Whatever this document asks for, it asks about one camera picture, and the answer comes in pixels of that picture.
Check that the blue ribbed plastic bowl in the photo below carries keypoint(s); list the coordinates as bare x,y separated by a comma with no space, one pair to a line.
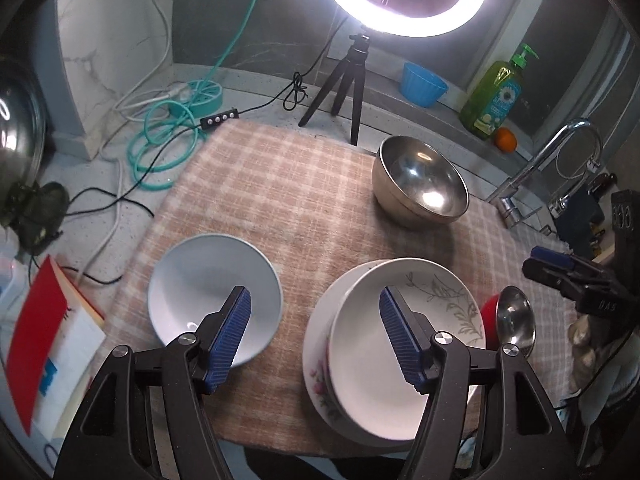
422,87

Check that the white plate with leaf print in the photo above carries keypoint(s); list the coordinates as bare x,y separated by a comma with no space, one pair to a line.
350,340

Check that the orange fruit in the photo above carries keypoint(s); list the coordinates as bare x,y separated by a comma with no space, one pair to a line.
506,140

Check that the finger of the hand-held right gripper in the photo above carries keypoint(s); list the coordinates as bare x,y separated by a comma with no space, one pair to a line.
555,257
555,280

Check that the chrome kitchen faucet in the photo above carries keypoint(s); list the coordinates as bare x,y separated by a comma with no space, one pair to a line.
540,157

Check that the large pink floral plate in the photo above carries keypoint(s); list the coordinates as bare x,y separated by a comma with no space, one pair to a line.
314,345

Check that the large steel bowl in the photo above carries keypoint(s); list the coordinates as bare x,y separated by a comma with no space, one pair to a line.
415,185

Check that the green dish soap bottle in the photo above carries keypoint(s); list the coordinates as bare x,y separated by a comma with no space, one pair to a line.
492,95

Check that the dark knife block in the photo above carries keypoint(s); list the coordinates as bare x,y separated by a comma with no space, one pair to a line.
580,215

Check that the beige checked cloth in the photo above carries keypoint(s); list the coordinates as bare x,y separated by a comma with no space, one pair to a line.
280,200

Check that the steel pot lid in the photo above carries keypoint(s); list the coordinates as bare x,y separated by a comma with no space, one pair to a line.
20,125

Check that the red and white booklet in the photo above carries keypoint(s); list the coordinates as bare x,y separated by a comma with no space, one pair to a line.
40,330

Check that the plain white bowl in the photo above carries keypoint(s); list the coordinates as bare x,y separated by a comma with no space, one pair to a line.
200,285

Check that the dark green cloth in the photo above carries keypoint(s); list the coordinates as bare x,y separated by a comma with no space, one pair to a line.
45,205

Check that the person's right hand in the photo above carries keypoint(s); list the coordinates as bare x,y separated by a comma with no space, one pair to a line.
582,355

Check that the round teal power strip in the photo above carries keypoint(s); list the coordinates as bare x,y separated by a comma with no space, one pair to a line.
202,97

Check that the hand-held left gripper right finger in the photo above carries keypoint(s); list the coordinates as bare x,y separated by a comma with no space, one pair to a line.
400,340

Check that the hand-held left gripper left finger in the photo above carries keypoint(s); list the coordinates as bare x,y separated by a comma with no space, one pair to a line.
227,340

